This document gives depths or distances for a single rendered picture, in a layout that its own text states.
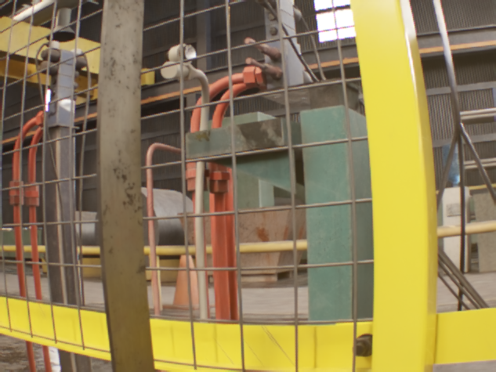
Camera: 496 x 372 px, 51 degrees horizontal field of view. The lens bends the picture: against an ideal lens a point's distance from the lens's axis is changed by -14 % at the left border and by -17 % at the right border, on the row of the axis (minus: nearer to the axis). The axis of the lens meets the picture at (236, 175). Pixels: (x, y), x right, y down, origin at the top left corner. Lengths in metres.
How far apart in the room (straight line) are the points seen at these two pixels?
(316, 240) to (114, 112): 0.87
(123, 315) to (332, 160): 0.88
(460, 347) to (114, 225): 0.32
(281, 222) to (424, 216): 7.56
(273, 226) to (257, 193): 2.38
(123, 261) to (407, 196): 0.22
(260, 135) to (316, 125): 0.12
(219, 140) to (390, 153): 0.80
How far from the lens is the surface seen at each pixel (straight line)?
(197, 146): 1.27
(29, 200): 1.96
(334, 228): 1.20
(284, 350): 0.57
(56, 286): 1.78
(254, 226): 8.16
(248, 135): 1.20
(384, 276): 0.47
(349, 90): 1.36
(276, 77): 1.37
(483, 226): 3.69
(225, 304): 1.48
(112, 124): 0.38
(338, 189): 1.20
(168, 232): 9.13
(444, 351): 0.52
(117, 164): 0.38
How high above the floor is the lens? 0.52
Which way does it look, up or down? 7 degrees up
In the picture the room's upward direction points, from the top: 3 degrees counter-clockwise
